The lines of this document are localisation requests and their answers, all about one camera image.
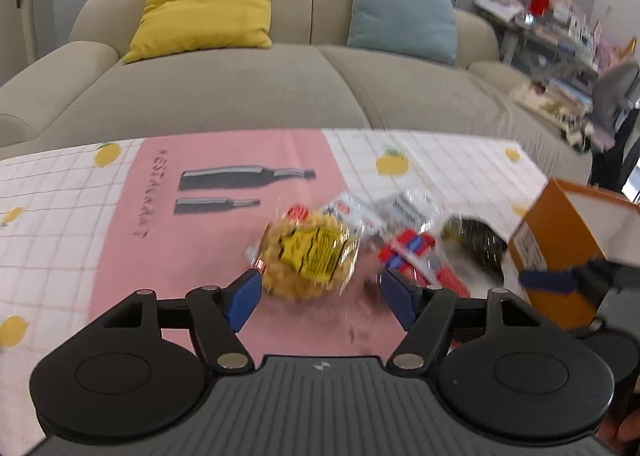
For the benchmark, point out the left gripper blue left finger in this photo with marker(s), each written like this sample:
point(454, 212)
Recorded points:
point(217, 315)

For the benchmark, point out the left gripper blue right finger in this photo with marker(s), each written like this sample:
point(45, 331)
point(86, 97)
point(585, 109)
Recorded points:
point(424, 314)

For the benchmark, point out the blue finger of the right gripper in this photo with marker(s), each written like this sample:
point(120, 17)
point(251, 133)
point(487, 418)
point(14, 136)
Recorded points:
point(619, 349)
point(593, 281)

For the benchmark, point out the orange cardboard box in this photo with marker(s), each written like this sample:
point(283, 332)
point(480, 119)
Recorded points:
point(568, 226)

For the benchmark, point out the red blue snack packet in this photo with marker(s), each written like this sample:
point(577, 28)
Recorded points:
point(414, 256)

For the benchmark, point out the dark green snack packet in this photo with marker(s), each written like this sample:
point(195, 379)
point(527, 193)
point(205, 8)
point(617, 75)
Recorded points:
point(478, 240)

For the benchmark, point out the round yellow snack bag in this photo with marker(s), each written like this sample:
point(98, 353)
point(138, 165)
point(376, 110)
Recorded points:
point(305, 255)

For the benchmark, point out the clear black-print snack packet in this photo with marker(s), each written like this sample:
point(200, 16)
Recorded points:
point(409, 209)

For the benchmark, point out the pink checked lemon tablecloth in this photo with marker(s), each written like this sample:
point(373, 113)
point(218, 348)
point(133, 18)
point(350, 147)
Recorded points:
point(83, 227)

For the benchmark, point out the stack of magazines on sofa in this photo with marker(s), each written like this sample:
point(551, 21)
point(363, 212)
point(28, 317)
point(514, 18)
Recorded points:
point(560, 105)

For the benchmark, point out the grey office chair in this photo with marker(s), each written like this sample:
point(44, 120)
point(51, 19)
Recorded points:
point(615, 111)

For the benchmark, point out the beige fabric sofa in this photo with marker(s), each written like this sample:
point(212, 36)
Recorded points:
point(83, 93)

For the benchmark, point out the cluttered desk with books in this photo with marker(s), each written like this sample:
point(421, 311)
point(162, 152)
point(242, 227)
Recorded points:
point(544, 38)

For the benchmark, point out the teal cushion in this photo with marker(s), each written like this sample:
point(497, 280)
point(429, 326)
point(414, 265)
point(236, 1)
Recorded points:
point(424, 29)

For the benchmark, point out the yellow cushion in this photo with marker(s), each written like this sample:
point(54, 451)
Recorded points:
point(176, 26)

